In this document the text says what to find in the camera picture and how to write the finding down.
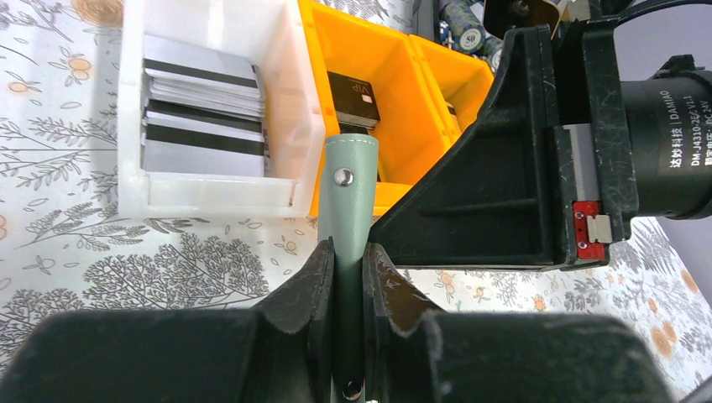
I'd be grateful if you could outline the dark card in bin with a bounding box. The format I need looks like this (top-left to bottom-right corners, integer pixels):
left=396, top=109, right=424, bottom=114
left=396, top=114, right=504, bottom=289
left=327, top=71, right=380, bottom=134

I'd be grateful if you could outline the yellow double storage bin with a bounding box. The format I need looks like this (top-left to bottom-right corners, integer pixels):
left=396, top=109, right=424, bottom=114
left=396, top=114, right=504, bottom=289
left=298, top=1, right=494, bottom=216

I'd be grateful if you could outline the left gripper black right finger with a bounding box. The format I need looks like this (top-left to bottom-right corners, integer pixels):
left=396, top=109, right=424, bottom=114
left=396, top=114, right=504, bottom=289
left=363, top=243, right=672, bottom=402

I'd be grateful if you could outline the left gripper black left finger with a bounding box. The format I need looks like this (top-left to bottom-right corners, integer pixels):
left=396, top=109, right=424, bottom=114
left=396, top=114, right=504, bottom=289
left=1, top=240, right=335, bottom=402

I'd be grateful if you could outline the white storage bin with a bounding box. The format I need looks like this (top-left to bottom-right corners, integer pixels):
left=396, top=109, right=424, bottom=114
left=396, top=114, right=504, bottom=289
left=117, top=1, right=326, bottom=217

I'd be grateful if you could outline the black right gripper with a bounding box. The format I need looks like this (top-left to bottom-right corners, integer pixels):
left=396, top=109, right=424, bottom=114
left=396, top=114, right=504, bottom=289
left=369, top=1, right=711, bottom=270

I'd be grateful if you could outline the black poker chip case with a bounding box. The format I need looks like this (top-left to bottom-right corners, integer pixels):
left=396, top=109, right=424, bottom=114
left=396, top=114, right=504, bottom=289
left=412, top=0, right=503, bottom=73

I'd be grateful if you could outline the white magnetic stripe card stack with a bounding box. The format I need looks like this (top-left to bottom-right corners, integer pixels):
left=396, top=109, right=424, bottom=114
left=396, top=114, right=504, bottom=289
left=141, top=34, right=266, bottom=177

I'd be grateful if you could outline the floral table mat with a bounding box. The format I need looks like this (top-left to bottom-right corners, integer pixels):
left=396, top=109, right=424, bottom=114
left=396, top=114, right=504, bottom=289
left=1, top=1, right=711, bottom=399

